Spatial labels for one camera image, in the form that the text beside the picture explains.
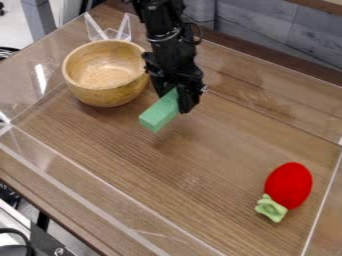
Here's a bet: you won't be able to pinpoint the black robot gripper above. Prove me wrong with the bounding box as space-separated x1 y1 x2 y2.
141 31 205 114

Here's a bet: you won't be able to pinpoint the green rectangular stick block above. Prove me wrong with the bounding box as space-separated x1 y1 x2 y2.
138 89 178 132

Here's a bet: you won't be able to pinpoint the brown wooden bowl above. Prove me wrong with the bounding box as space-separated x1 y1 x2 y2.
61 40 149 108

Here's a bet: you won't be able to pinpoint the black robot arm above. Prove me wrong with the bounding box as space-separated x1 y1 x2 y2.
129 0 205 114

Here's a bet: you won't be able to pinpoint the clear acrylic tray walls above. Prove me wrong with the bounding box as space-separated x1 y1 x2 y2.
0 20 342 256

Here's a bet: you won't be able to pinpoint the red plush strawberry toy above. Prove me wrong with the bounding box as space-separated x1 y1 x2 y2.
255 162 313 223

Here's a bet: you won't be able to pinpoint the black table leg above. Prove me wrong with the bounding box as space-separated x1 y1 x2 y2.
35 212 49 231

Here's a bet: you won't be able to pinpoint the black bracket with bolt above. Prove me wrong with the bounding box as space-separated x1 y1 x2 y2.
29 224 76 256

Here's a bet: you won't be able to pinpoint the black cable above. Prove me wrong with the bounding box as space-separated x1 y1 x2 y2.
0 227 30 256

